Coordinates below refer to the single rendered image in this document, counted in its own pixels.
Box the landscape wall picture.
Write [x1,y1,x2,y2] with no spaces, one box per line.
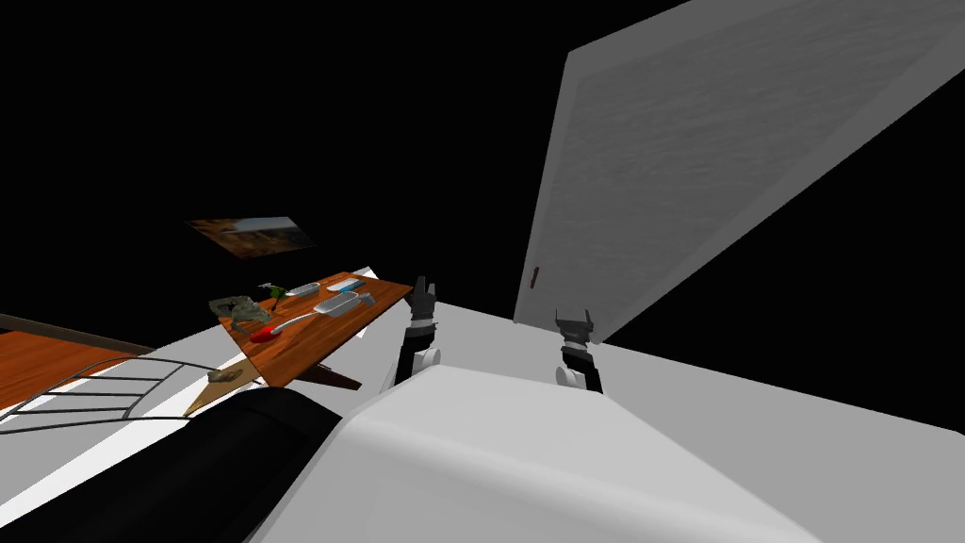
[184,216,316,260]

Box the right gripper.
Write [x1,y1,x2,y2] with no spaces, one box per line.
[554,308,597,346]

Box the brown wooden table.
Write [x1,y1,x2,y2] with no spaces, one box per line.
[207,265,416,393]

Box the grey door leaf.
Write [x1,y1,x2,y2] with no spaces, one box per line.
[512,0,965,345]

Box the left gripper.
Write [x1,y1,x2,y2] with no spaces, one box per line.
[407,274,439,328]

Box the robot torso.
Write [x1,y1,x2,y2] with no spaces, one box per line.
[247,365,825,543]

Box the black wire chair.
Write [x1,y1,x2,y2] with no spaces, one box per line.
[0,357,262,438]

